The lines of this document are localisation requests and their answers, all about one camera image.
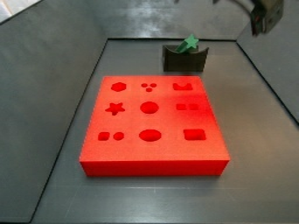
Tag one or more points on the green star-profile bar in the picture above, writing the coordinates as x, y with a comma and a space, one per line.
189, 44

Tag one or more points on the black curved fixture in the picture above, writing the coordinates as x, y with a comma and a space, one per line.
183, 62

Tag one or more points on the red shape-hole block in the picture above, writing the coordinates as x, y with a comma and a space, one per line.
153, 128

